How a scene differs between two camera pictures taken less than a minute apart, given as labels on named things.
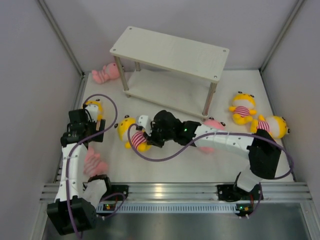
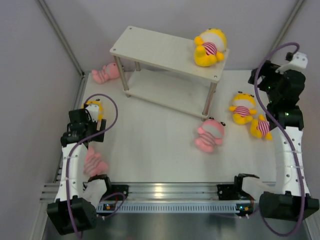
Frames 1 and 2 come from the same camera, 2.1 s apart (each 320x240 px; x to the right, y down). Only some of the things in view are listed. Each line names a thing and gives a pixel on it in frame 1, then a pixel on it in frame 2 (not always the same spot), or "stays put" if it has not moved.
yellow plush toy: [100, 112] stays put
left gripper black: [93, 124] stays put
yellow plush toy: [139, 139] → [210, 46]
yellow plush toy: [243, 104] stays put
